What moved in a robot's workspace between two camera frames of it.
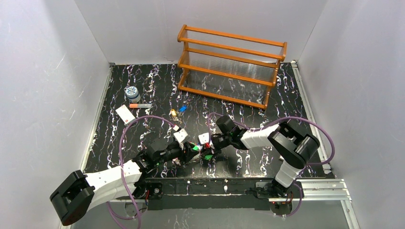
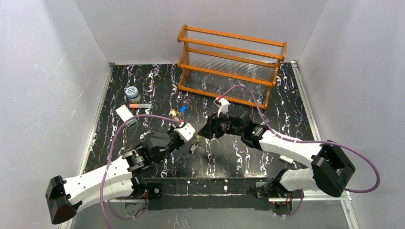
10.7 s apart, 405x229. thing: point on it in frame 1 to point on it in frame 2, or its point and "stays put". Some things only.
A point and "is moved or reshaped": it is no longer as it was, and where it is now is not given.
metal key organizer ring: [196, 158] is moved or reshaped
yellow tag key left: [174, 114] stays put
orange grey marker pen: [140, 105] stays put
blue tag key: [183, 108] stays put
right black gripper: [210, 146] to [214, 126]
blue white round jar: [132, 94] stays put
